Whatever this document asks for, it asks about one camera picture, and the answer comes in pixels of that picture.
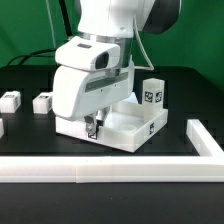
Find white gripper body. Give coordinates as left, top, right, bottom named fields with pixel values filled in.
left=53, top=36, right=134, bottom=121

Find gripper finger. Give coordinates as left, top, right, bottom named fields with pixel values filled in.
left=84, top=113, right=97, bottom=135
left=96, top=107, right=110, bottom=126

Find white square table top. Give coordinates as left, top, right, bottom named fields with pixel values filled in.
left=56, top=101, right=168, bottom=153

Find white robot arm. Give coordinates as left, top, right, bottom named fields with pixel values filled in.
left=53, top=0, right=181, bottom=135

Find white part at left edge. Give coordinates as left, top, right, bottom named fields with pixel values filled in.
left=0, top=118, right=4, bottom=139

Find white L-shaped obstacle fence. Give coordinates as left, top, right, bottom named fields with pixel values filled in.
left=0, top=119, right=224, bottom=183

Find black cable with metal plug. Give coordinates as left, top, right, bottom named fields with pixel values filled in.
left=58, top=0, right=75, bottom=39

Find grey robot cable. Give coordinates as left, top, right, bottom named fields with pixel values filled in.
left=132, top=13, right=156, bottom=72

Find black cable bundle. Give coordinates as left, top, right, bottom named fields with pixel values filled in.
left=6, top=48, right=58, bottom=67

